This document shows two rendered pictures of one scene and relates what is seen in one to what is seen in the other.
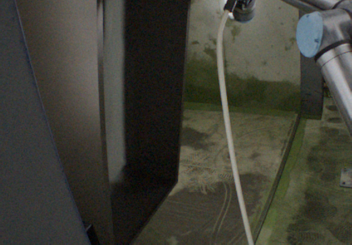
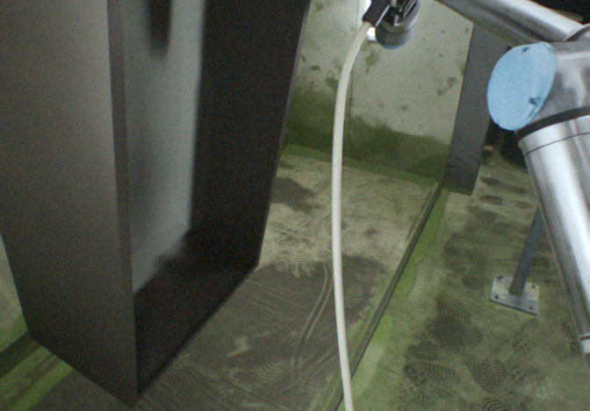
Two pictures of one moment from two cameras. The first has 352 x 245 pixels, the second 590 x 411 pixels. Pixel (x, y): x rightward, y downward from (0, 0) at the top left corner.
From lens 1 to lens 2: 0.34 m
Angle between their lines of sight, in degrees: 6
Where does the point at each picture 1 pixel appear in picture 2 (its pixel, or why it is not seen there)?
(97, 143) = (112, 225)
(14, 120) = not seen: outside the picture
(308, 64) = (467, 118)
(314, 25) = (537, 70)
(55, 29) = (32, 5)
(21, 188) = not seen: outside the picture
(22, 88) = not seen: outside the picture
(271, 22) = (427, 51)
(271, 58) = (414, 103)
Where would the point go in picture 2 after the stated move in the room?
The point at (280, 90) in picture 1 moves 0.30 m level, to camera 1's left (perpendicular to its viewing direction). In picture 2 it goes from (419, 148) to (370, 148)
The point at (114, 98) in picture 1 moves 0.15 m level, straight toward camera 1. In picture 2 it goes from (182, 137) to (180, 158)
